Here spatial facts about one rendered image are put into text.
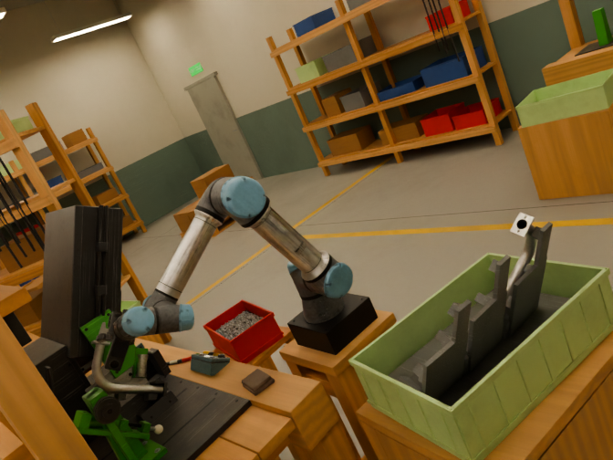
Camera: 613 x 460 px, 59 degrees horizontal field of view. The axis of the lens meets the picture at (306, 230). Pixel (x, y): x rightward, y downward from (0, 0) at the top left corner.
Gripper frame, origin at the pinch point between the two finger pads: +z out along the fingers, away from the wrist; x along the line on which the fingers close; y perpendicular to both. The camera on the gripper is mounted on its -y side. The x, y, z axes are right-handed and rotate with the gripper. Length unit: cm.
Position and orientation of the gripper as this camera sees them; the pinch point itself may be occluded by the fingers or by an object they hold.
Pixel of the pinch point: (110, 342)
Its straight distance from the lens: 183.8
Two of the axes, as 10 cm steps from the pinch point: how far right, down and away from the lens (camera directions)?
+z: -5.0, 2.8, 8.2
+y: 0.7, -9.3, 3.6
